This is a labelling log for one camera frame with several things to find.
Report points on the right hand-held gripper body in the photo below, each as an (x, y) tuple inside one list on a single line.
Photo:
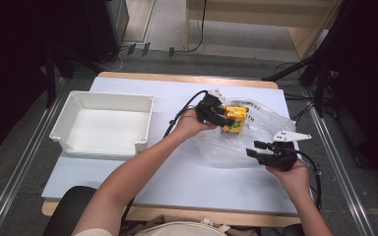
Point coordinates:
[(282, 159)]

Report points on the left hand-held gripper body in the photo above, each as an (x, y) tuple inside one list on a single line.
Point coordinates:
[(208, 109)]

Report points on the yellow carton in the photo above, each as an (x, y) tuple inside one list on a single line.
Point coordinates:
[(236, 114)]

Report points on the clear plastic smiley bag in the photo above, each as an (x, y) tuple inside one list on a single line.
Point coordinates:
[(236, 150)]

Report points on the person's left hand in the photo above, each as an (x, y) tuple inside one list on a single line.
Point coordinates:
[(190, 124)]

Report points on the person's right hand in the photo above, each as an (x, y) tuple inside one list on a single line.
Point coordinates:
[(295, 180)]

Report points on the pale blue table mat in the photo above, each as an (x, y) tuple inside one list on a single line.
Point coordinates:
[(177, 177)]

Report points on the black metal stand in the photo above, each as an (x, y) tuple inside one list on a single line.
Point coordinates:
[(50, 78), (321, 88)]

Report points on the wooden table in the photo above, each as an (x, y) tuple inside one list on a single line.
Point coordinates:
[(177, 216)]

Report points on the white plastic bin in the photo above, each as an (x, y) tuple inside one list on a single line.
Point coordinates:
[(108, 126)]

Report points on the person's beige clothing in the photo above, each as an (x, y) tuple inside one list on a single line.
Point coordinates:
[(151, 223)]

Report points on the black cabinet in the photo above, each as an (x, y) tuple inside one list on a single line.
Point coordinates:
[(108, 26)]

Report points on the black chair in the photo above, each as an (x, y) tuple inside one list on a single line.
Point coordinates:
[(67, 206)]

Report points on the metal floor rail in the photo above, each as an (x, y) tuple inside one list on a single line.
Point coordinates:
[(16, 177), (341, 177)]

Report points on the wooden shelf frame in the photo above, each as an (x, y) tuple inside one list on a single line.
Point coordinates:
[(259, 14)]

